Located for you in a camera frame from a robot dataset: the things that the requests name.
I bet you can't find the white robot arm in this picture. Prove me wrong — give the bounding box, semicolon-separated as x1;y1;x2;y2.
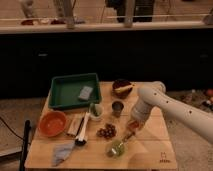
127;81;213;144

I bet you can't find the dark brown bowl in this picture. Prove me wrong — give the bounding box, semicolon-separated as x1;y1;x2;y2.
112;79;134;99

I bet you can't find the red bowl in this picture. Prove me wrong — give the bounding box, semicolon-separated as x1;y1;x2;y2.
38;111;67;137

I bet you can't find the white spoon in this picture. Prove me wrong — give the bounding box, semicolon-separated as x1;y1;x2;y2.
120;132;135;145

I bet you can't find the metal cup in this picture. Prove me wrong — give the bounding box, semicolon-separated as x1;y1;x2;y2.
112;101;124;117

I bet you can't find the bunch of red grapes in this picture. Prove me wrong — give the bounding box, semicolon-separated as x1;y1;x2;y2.
96;124;116;139

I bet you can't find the green glass dish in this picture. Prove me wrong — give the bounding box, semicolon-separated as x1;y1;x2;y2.
106;140;125;158

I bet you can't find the white cup with lime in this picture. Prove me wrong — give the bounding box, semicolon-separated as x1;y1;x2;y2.
89;103;102;121

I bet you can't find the wooden block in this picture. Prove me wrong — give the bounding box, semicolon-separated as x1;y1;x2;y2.
67;116;83;137

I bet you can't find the green plastic tray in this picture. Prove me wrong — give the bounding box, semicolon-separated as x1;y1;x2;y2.
49;73;102;110

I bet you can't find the grey cloth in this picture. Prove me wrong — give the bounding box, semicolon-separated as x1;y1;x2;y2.
52;141;75;167

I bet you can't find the black chair frame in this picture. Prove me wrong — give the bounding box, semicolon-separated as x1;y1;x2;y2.
19;120;31;171

